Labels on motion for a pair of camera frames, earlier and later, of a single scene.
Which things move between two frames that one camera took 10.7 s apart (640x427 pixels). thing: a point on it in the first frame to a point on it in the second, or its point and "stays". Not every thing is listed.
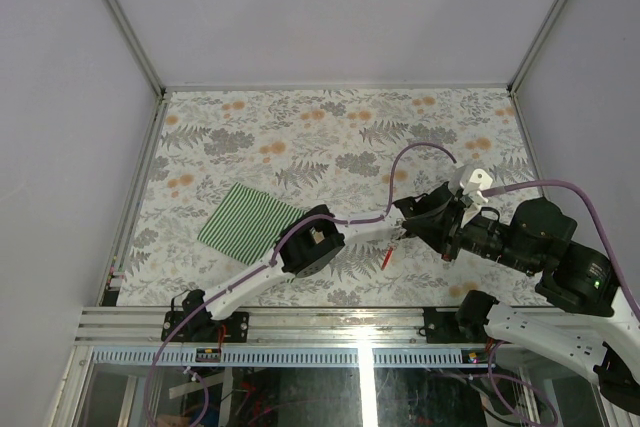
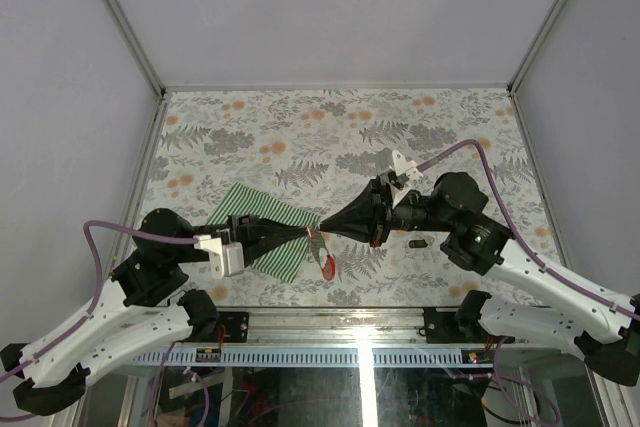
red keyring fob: x=385 y=262 to x=329 y=269
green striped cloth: x=248 y=224 stays
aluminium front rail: x=141 y=327 stays
